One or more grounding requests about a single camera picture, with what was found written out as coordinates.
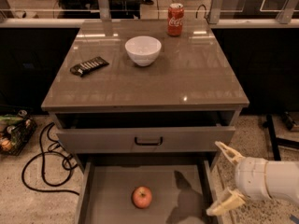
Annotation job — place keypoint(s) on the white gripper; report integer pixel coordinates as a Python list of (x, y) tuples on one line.
[(249, 177)]

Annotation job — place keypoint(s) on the red apple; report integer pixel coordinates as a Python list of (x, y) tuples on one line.
[(142, 197)]

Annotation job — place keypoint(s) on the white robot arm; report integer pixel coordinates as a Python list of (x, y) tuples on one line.
[(282, 180)]

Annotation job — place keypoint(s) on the grey open middle drawer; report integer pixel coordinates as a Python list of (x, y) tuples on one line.
[(181, 194)]

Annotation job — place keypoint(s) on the grey top drawer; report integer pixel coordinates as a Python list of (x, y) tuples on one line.
[(140, 132)]

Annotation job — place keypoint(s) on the grey drawer cabinet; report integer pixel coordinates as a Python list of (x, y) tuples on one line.
[(191, 73)]

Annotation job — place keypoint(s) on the black metal stand leg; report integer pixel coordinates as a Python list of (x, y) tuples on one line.
[(277, 142)]

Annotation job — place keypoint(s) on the white ceramic bowl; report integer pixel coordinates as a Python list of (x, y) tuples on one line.
[(143, 50)]

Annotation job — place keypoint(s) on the red Coca-Cola can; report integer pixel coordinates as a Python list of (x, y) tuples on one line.
[(175, 19)]

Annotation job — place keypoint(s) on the black snack bar wrapper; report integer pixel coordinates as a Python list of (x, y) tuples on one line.
[(84, 68)]

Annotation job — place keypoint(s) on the metal railing with glass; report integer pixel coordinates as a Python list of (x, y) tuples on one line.
[(219, 13)]

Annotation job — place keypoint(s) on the black drawer handle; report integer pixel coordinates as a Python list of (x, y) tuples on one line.
[(148, 142)]

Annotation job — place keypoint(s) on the black wire basket with items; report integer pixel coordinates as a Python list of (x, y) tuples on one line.
[(15, 132)]

